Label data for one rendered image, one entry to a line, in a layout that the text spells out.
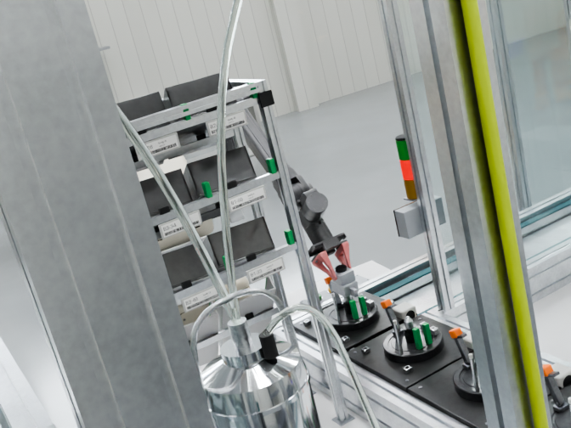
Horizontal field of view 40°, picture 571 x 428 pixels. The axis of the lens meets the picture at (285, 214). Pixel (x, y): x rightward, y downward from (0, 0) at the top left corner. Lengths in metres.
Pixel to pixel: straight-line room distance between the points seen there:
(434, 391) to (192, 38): 8.89
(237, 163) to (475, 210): 0.97
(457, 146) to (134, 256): 0.31
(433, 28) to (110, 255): 0.34
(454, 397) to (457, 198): 0.97
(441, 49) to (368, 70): 10.55
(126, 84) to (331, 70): 2.83
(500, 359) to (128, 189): 0.41
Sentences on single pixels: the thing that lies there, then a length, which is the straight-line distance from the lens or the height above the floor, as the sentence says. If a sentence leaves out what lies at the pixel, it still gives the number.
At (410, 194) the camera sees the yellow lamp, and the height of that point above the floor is 1.28.
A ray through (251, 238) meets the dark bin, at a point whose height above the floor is 1.34.
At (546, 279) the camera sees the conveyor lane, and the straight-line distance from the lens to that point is 2.26.
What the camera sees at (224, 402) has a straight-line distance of 0.96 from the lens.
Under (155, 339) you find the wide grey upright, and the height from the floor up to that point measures 1.63.
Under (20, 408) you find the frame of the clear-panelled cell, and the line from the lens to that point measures 0.77.
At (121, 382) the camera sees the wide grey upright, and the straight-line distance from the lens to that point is 0.59.
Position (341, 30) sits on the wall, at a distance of 11.06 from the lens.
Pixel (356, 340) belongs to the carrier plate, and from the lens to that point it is 1.96.
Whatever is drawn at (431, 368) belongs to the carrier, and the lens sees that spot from 1.79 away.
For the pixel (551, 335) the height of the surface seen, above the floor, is 0.86.
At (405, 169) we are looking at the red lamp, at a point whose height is 1.34.
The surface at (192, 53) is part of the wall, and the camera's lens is 10.31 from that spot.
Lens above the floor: 1.86
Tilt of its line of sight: 17 degrees down
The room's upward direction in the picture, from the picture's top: 14 degrees counter-clockwise
